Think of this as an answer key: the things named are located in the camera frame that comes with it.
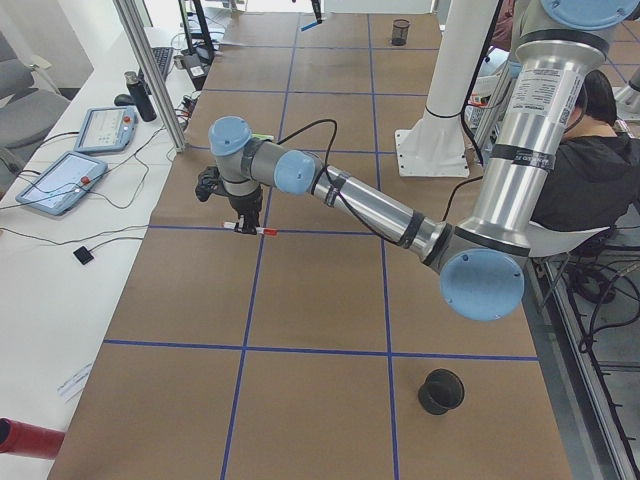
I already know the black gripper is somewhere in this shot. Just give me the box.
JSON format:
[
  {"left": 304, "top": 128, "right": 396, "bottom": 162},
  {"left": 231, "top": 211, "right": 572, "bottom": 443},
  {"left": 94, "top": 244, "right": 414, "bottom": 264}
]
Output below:
[{"left": 228, "top": 188, "right": 263, "bottom": 226}]

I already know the red capped marker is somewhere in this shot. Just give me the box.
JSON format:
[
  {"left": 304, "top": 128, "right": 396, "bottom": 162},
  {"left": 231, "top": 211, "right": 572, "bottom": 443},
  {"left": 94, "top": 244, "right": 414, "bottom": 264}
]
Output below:
[{"left": 222, "top": 222, "right": 278, "bottom": 236}]

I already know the blue marker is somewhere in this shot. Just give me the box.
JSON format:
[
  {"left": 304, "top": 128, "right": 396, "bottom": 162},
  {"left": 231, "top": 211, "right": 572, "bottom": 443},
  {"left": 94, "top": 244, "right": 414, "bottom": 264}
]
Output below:
[{"left": 300, "top": 19, "right": 324, "bottom": 32}]

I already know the near black mesh cup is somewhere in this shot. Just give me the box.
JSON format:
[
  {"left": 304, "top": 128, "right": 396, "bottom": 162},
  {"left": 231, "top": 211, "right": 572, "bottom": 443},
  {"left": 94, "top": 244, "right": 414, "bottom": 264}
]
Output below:
[{"left": 391, "top": 18, "right": 410, "bottom": 46}]

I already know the black mesh cup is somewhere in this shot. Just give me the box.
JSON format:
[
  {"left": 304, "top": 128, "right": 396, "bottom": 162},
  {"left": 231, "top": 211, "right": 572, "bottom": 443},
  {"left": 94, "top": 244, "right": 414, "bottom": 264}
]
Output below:
[
  {"left": 418, "top": 369, "right": 465, "bottom": 415},
  {"left": 391, "top": 18, "right": 410, "bottom": 46}
]

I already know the brown paper mat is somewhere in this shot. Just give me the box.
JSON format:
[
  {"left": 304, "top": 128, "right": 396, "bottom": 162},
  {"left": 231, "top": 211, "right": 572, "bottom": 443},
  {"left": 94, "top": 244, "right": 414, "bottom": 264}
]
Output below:
[{"left": 50, "top": 14, "right": 571, "bottom": 479}]

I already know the black keyboard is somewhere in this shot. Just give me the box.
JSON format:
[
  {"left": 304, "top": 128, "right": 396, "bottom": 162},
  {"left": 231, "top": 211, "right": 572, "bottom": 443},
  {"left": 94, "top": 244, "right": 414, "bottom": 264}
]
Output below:
[{"left": 152, "top": 46, "right": 174, "bottom": 80}]

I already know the small black puck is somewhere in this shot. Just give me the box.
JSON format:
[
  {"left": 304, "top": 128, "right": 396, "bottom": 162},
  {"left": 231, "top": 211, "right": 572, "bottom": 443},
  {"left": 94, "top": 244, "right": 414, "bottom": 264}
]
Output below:
[{"left": 73, "top": 246, "right": 94, "bottom": 265}]

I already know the black water bottle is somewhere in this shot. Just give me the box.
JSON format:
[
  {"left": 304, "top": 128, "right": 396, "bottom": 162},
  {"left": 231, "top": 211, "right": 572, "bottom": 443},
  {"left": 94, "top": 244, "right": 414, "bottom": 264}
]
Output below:
[{"left": 124, "top": 71, "right": 157, "bottom": 122}]

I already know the far blue teach pendant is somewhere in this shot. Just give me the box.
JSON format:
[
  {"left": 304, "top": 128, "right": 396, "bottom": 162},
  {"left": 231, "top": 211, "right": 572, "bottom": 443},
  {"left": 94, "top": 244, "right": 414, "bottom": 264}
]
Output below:
[{"left": 74, "top": 106, "right": 137, "bottom": 154}]

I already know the blue teach pendant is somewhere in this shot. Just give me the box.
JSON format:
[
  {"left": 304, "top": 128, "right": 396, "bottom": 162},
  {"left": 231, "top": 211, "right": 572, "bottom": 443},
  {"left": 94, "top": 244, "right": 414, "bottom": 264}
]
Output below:
[
  {"left": 15, "top": 151, "right": 108, "bottom": 216},
  {"left": 74, "top": 106, "right": 137, "bottom": 154}
]

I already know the black computer mouse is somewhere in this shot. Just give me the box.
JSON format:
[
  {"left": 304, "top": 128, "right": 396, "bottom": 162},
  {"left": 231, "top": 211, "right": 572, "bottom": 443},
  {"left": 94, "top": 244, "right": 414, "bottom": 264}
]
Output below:
[{"left": 113, "top": 94, "right": 135, "bottom": 106}]

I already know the near blue teach pendant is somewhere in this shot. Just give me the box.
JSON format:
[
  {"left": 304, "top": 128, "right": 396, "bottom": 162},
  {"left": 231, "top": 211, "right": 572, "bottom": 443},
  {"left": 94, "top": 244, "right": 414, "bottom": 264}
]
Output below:
[{"left": 15, "top": 151, "right": 108, "bottom": 216}]

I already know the far black mesh cup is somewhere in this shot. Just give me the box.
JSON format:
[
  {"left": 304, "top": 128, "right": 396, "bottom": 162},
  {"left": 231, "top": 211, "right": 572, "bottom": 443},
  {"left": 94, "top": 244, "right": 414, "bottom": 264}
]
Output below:
[{"left": 418, "top": 369, "right": 465, "bottom": 415}]

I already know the red cylinder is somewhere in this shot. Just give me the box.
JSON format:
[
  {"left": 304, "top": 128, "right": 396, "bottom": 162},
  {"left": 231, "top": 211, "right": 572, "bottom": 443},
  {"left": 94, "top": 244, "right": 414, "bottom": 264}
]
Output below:
[{"left": 1, "top": 418, "right": 65, "bottom": 460}]

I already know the person in black jacket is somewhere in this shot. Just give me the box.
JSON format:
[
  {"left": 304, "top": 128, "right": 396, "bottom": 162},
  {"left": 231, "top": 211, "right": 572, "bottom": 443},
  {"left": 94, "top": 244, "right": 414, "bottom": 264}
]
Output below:
[{"left": 531, "top": 70, "right": 639, "bottom": 231}]

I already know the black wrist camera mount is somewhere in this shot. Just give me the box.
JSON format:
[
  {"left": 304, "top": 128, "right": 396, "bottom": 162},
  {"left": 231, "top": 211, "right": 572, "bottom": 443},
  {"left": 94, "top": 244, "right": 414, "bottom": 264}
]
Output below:
[{"left": 195, "top": 166, "right": 227, "bottom": 202}]

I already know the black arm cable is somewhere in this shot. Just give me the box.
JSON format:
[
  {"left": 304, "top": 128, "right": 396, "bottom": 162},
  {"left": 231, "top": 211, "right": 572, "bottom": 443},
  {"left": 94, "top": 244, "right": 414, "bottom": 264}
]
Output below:
[{"left": 279, "top": 118, "right": 481, "bottom": 236}]

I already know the aluminium frame post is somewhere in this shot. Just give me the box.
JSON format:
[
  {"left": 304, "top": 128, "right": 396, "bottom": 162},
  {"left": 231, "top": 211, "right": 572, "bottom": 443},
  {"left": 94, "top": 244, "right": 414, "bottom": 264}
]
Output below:
[{"left": 113, "top": 0, "right": 186, "bottom": 153}]

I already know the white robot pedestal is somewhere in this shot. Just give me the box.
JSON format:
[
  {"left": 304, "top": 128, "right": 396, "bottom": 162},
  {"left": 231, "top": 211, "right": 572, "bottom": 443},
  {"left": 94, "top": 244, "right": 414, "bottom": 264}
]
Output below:
[{"left": 395, "top": 0, "right": 500, "bottom": 178}]

